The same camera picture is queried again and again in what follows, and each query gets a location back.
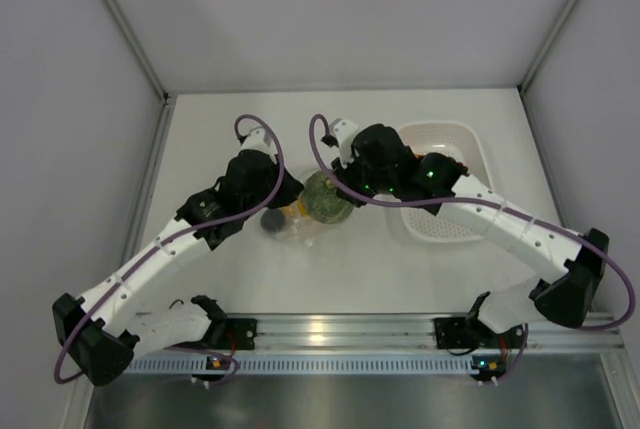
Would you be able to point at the polka dot zip bag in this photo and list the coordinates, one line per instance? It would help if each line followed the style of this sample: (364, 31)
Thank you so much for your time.
(302, 231)

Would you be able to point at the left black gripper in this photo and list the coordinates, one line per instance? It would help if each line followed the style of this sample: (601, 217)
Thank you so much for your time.
(290, 189)

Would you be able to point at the right aluminium corner post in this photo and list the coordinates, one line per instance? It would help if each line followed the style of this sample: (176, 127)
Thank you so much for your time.
(559, 23)

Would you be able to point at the aluminium corner post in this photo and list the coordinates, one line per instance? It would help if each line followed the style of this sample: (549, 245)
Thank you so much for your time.
(559, 23)
(135, 47)

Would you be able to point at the aluminium front rail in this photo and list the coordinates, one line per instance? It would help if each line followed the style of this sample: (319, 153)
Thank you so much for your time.
(402, 332)

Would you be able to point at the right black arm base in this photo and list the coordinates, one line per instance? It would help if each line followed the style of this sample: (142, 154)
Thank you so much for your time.
(460, 334)

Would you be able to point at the white slotted cable duct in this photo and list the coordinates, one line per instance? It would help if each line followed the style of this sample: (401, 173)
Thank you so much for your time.
(355, 364)

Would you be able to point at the left aluminium corner post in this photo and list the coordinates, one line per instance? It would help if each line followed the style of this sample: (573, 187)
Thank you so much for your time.
(135, 47)

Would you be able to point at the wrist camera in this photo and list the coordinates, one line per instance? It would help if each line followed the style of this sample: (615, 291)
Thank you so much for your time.
(341, 134)
(259, 139)

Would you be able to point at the fake yellow lemon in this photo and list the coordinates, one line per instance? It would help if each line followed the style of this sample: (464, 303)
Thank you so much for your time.
(295, 210)

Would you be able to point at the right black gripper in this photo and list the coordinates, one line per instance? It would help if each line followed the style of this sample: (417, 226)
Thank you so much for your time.
(346, 173)

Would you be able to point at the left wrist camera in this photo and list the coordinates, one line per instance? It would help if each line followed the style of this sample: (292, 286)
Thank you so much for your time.
(259, 139)

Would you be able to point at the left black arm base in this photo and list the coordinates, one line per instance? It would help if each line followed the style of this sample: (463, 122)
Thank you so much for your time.
(231, 334)

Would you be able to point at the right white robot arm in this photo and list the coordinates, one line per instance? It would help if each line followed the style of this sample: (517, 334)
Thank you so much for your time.
(566, 272)

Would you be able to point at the fake dark plum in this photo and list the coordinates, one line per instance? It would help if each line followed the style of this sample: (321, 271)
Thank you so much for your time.
(273, 221)

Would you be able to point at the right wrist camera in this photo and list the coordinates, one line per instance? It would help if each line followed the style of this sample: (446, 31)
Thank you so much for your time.
(341, 134)

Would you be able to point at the fake green melon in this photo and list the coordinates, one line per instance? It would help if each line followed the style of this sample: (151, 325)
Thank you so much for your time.
(321, 202)

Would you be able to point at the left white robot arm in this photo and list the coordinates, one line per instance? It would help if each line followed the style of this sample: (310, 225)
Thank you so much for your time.
(106, 328)

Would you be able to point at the left aluminium side rail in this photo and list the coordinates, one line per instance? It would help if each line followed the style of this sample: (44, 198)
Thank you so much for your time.
(147, 183)

